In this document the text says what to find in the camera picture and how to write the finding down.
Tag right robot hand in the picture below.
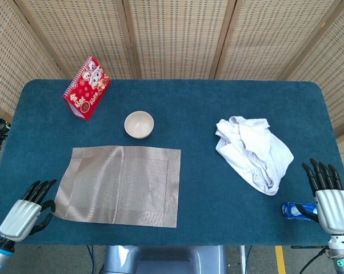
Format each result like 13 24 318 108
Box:
294 158 344 235

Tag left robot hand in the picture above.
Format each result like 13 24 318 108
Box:
0 179 57 243

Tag brown woven placemat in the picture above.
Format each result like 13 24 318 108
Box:
54 144 182 228

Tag beige round bowl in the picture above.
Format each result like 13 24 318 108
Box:
124 111 155 140

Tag blue printed carton box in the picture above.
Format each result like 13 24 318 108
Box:
281 201 319 221

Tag white crumpled cloth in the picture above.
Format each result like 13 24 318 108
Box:
215 115 295 196

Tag white table leg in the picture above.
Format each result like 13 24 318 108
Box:
239 245 246 274

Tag red desk calendar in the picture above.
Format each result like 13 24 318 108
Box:
62 55 111 122

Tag grey robot torso base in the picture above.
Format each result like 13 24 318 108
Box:
102 245 227 274

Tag teal table cover cloth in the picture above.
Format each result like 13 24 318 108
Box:
0 79 344 247

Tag woven wooden folding screen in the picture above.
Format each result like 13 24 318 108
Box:
0 0 344 178

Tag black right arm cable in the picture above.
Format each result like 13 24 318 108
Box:
299 247 331 274

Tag black cable pile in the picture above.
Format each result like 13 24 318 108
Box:
0 115 11 156

